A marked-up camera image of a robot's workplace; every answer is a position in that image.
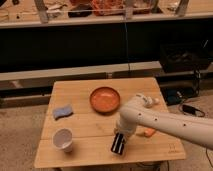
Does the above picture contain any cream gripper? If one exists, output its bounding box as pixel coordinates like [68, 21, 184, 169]
[114, 125, 135, 140]

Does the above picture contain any black striped eraser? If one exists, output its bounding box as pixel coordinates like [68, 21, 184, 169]
[111, 133, 125, 155]

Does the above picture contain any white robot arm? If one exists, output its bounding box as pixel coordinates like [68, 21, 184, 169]
[115, 93, 213, 150]

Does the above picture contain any orange toy carrot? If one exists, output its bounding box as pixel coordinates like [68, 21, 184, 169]
[137, 128, 156, 138]

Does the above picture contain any orange plate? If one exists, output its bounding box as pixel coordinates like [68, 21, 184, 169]
[89, 87, 120, 113]

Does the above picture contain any wooden table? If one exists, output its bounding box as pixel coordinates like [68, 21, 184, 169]
[34, 77, 186, 168]

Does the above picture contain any white paper cup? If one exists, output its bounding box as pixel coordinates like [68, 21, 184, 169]
[52, 128, 73, 153]

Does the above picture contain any black box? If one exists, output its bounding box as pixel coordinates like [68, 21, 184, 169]
[159, 43, 211, 73]

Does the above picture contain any black power adapter cable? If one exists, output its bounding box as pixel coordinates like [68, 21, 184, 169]
[180, 103, 213, 168]

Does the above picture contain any grey shelf rail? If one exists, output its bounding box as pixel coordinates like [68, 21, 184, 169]
[0, 61, 164, 91]

